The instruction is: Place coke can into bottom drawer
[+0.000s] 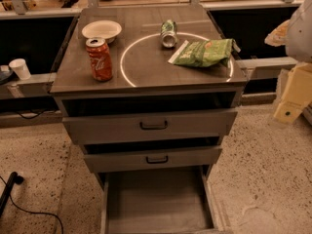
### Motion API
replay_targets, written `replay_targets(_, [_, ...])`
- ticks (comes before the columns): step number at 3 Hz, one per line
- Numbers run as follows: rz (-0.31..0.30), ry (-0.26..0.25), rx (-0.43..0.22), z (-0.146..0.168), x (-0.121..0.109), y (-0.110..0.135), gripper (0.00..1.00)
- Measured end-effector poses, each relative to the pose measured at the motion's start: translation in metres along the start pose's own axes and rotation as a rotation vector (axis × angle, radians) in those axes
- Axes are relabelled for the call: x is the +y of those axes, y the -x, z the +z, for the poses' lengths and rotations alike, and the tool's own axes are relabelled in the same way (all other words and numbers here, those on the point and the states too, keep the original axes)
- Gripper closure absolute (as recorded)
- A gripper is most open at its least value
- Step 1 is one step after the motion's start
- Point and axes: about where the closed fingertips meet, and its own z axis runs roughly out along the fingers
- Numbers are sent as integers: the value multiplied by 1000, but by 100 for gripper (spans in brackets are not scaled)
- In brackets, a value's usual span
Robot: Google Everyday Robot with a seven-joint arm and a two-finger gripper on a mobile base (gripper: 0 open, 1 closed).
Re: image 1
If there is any top drawer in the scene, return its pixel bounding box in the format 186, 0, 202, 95
63, 109, 237, 144

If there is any black middle drawer handle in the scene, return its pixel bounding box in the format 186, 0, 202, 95
145, 156, 169, 165

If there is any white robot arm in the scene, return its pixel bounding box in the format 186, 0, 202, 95
264, 0, 312, 124

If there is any white paper cup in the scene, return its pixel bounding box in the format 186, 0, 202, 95
9, 58, 31, 80

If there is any bottom drawer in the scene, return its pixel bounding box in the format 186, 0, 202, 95
100, 167, 224, 234

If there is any middle drawer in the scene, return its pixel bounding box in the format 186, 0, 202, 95
84, 146, 221, 173

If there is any grey drawer cabinet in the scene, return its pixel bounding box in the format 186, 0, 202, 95
52, 5, 247, 234

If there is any green soda can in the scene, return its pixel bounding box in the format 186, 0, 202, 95
161, 19, 177, 48

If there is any red coke can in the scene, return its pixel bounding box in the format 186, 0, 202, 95
86, 37, 112, 82

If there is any black drawer handle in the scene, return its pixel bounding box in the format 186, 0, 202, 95
145, 156, 169, 165
139, 120, 168, 131

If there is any green chip bag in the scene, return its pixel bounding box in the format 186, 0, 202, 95
168, 39, 241, 67

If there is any white bowl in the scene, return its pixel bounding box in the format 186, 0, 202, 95
82, 20, 122, 44

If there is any drawer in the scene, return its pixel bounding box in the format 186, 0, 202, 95
100, 167, 224, 234
63, 109, 237, 144
84, 146, 221, 173

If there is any black cable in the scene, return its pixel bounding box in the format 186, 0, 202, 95
0, 171, 64, 234

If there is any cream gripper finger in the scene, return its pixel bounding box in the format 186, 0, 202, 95
264, 20, 290, 47
273, 63, 312, 124

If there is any black top drawer handle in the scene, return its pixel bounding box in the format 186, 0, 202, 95
139, 120, 168, 131

